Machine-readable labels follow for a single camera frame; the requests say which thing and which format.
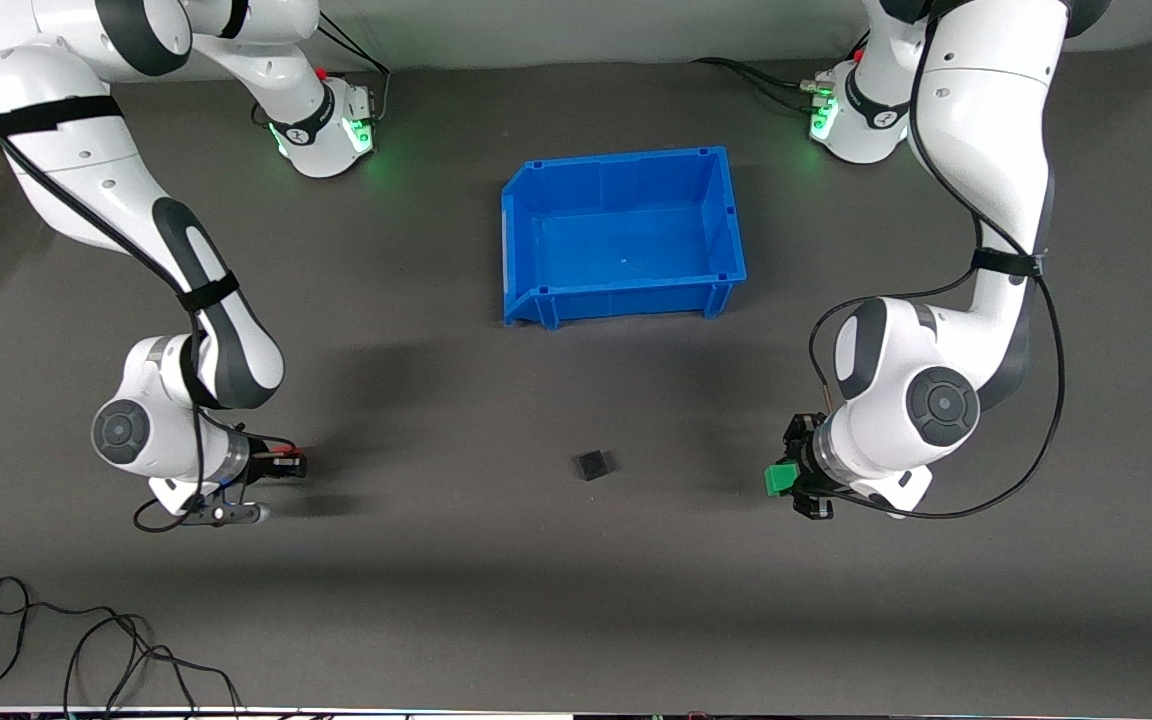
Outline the blue plastic storage bin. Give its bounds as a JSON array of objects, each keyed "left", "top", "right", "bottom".
[{"left": 501, "top": 146, "right": 748, "bottom": 331}]

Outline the black right arm wrist cable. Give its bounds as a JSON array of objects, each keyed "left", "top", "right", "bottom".
[{"left": 0, "top": 80, "right": 297, "bottom": 533}]

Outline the black arm wrist cable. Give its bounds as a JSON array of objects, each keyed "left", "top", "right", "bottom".
[
  {"left": 809, "top": 0, "right": 1068, "bottom": 521},
  {"left": 0, "top": 80, "right": 297, "bottom": 533}
]

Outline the black left arm wrist cable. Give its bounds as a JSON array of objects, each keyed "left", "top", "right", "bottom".
[{"left": 809, "top": 0, "right": 1068, "bottom": 521}]

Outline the loose thin black cable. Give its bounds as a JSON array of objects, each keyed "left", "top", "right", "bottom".
[{"left": 0, "top": 577, "right": 242, "bottom": 717}]

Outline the black left arm base cable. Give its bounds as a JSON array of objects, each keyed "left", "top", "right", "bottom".
[{"left": 691, "top": 25, "right": 872, "bottom": 113}]

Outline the black arm base cable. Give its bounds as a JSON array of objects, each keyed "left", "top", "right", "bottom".
[
  {"left": 691, "top": 25, "right": 872, "bottom": 113},
  {"left": 251, "top": 15, "right": 392, "bottom": 131}
]

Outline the black right arm base cable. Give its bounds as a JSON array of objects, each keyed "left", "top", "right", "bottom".
[{"left": 251, "top": 15, "right": 392, "bottom": 131}]

